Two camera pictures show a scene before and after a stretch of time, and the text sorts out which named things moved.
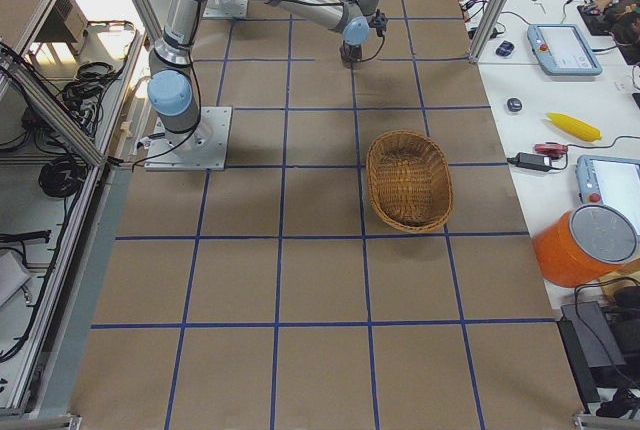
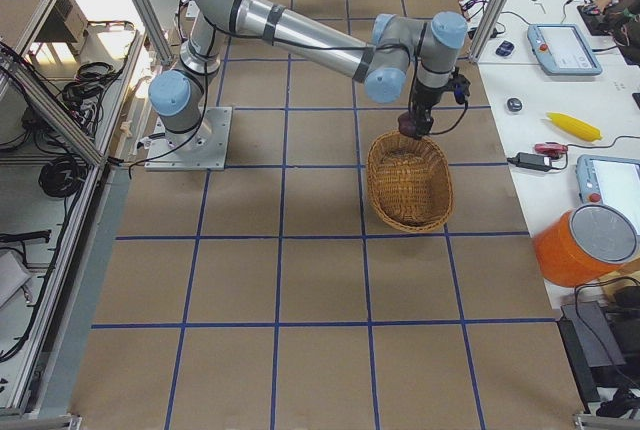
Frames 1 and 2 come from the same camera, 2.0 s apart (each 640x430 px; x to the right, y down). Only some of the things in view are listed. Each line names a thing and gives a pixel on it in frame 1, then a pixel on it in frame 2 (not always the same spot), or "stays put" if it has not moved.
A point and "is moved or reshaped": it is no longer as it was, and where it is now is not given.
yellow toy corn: x=574 y=127 stays put
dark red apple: x=350 y=54 is moved or reshaped
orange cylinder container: x=583 y=245 stays put
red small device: x=551 y=148 stays put
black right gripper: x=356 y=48 → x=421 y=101
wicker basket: x=410 y=182 stays put
